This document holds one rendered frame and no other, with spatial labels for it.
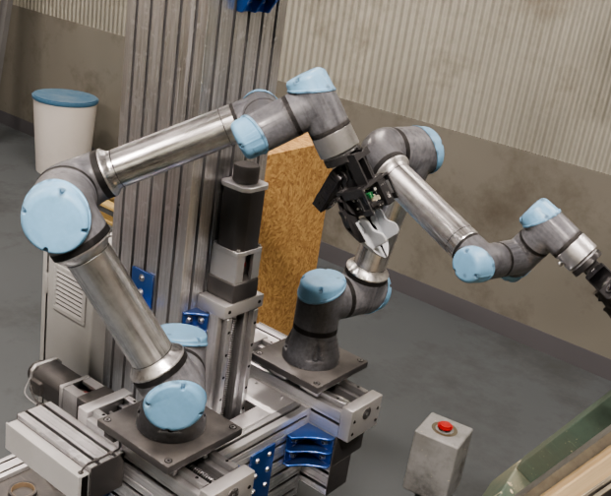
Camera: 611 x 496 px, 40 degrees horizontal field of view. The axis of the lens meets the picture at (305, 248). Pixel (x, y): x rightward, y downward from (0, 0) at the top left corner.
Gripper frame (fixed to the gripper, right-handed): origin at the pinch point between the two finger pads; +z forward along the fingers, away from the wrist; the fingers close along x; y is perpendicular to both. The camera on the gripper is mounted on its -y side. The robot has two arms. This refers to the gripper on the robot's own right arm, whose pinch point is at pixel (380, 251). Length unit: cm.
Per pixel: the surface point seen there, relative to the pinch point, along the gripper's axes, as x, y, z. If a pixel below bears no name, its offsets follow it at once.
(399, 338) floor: 176, -239, 140
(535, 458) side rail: 31, -19, 75
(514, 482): 24, -21, 77
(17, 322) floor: 19, -319, 30
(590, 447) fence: 20, 10, 59
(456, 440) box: 23, -35, 66
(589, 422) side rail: 38, -5, 68
